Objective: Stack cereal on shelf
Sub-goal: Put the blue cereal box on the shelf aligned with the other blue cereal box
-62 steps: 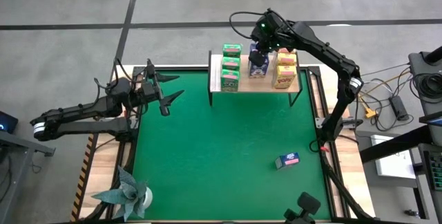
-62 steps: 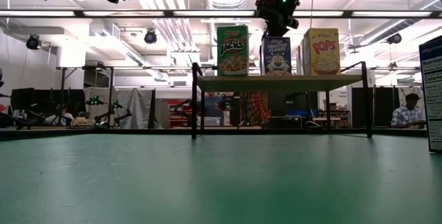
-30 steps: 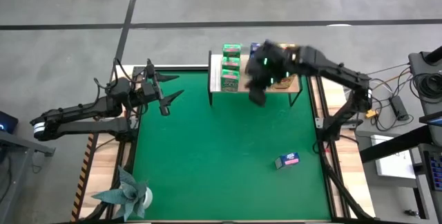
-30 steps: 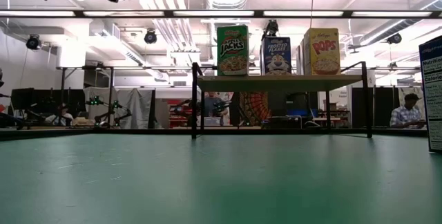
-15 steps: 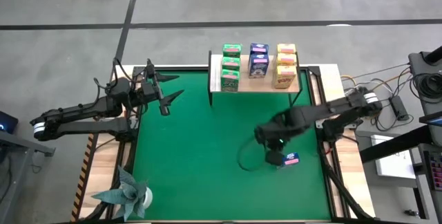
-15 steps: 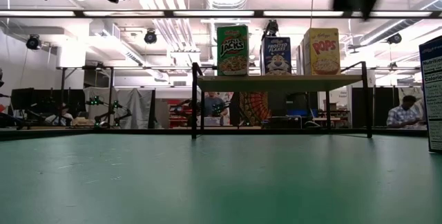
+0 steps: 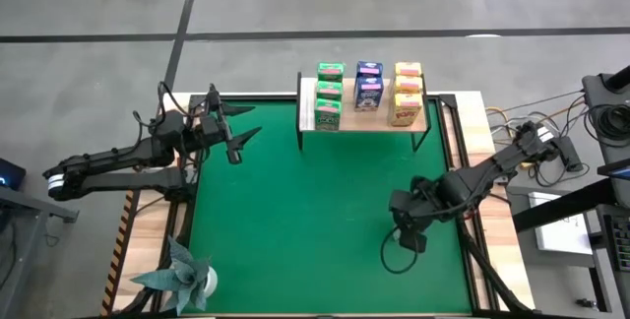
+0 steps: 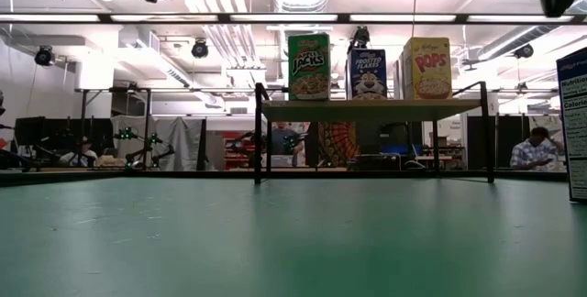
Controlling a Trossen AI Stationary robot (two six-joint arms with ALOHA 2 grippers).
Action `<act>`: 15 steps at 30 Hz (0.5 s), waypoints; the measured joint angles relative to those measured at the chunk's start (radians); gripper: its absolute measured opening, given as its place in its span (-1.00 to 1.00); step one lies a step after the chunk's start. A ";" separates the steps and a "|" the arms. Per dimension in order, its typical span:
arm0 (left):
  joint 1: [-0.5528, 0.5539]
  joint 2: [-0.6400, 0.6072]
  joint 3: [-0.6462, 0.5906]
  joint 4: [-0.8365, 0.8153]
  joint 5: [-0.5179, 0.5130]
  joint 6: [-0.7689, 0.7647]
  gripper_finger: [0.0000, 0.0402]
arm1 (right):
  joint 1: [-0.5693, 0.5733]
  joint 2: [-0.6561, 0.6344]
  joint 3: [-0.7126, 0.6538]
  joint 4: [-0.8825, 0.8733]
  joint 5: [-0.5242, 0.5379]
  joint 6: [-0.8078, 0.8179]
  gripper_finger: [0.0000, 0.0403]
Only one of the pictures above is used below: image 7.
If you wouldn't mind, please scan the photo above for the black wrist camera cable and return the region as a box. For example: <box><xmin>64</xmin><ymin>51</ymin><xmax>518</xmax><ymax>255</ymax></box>
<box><xmin>379</xmin><ymin>223</ymin><xmax>420</xmax><ymax>276</ymax></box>

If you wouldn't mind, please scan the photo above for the coiled black cable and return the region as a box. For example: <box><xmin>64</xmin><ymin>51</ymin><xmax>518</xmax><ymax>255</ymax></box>
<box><xmin>588</xmin><ymin>103</ymin><xmax>630</xmax><ymax>141</ymax></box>

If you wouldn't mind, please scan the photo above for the black device with blue light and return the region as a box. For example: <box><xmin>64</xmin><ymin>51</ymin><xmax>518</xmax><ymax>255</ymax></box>
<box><xmin>0</xmin><ymin>158</ymin><xmax>27</xmax><ymax>192</ymax></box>

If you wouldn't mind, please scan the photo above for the wooden shelf with black legs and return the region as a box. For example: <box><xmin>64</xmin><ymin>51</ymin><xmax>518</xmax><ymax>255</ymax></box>
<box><xmin>294</xmin><ymin>71</ymin><xmax>433</xmax><ymax>153</ymax></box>

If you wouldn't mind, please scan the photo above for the black rig frame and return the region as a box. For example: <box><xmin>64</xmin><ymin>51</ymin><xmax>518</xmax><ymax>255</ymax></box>
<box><xmin>110</xmin><ymin>91</ymin><xmax>547</xmax><ymax>319</ymax></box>

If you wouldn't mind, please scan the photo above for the artificial blue-green succulent plant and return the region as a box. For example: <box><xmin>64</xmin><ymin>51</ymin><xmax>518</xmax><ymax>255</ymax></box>
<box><xmin>130</xmin><ymin>234</ymin><xmax>213</xmax><ymax>316</ymax></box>

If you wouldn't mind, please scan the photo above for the yellow Corn Pops cereal box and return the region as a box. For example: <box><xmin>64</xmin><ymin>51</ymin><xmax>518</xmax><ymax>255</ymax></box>
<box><xmin>388</xmin><ymin>92</ymin><xmax>424</xmax><ymax>128</ymax></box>
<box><xmin>393</xmin><ymin>75</ymin><xmax>424</xmax><ymax>96</ymax></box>
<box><xmin>393</xmin><ymin>61</ymin><xmax>423</xmax><ymax>78</ymax></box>

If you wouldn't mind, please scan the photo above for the white board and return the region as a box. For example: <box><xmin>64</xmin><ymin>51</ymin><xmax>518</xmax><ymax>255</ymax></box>
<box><xmin>529</xmin><ymin>191</ymin><xmax>595</xmax><ymax>255</ymax></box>

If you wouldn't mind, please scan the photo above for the white plant pot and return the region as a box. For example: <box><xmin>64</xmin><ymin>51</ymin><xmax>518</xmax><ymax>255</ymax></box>
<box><xmin>204</xmin><ymin>265</ymin><xmax>219</xmax><ymax>298</ymax></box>

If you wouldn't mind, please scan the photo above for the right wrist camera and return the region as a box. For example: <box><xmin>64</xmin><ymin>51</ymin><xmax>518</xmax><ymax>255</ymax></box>
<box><xmin>397</xmin><ymin>227</ymin><xmax>427</xmax><ymax>254</ymax></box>

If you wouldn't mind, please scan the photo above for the black keyboard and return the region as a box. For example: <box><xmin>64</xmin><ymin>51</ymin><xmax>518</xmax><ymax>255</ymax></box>
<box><xmin>602</xmin><ymin>205</ymin><xmax>630</xmax><ymax>274</ymax></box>

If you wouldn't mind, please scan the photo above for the black diagonal beam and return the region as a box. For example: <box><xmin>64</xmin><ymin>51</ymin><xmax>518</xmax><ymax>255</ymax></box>
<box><xmin>511</xmin><ymin>178</ymin><xmax>616</xmax><ymax>234</ymax></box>

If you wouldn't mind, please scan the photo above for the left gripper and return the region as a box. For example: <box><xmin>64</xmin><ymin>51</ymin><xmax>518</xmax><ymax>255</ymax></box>
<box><xmin>194</xmin><ymin>85</ymin><xmax>263</xmax><ymax>164</ymax></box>

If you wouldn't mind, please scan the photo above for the black power adapter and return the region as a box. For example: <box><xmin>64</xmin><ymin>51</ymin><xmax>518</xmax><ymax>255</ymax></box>
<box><xmin>558</xmin><ymin>135</ymin><xmax>585</xmax><ymax>172</ymax></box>

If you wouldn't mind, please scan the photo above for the blue Frosted Flakes cereal box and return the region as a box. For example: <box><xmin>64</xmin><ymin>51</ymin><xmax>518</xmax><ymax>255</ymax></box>
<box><xmin>355</xmin><ymin>60</ymin><xmax>385</xmax><ymax>80</ymax></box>
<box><xmin>352</xmin><ymin>76</ymin><xmax>386</xmax><ymax>113</ymax></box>

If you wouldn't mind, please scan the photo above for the black equipment stand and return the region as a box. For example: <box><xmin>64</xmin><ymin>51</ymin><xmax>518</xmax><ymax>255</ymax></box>
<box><xmin>582</xmin><ymin>65</ymin><xmax>630</xmax><ymax>162</ymax></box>

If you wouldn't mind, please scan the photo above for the yellow black hazard tape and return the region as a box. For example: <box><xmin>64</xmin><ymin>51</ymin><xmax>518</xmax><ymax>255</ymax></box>
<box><xmin>100</xmin><ymin>189</ymin><xmax>137</xmax><ymax>316</ymax></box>

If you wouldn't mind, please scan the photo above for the green Apple Jacks cereal box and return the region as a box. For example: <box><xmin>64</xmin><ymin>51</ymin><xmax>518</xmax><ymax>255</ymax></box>
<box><xmin>316</xmin><ymin>80</ymin><xmax>345</xmax><ymax>101</ymax></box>
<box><xmin>313</xmin><ymin>97</ymin><xmax>344</xmax><ymax>132</ymax></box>
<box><xmin>317</xmin><ymin>61</ymin><xmax>346</xmax><ymax>84</ymax></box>

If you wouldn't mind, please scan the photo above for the grey side table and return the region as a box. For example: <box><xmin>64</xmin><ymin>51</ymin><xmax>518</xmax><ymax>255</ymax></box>
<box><xmin>0</xmin><ymin>185</ymin><xmax>80</xmax><ymax>319</ymax></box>

